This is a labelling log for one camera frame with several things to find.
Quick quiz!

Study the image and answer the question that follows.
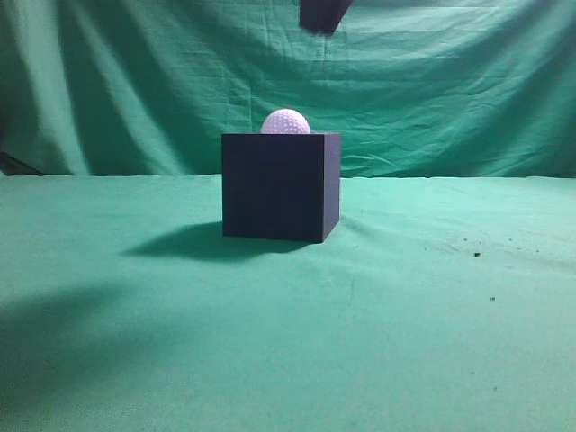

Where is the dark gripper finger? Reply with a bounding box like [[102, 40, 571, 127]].
[[299, 0, 353, 35]]

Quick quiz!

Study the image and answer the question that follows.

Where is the dark blue cube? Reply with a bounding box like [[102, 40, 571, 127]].
[[221, 132, 342, 243]]

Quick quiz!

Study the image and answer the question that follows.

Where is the green table cloth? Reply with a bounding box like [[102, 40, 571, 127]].
[[1, 175, 575, 431]]

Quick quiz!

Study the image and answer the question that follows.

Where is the green backdrop cloth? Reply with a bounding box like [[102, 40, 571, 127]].
[[1, 1, 575, 177]]

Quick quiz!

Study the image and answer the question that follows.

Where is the white dimpled golf ball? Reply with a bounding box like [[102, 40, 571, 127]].
[[260, 108, 311, 134]]

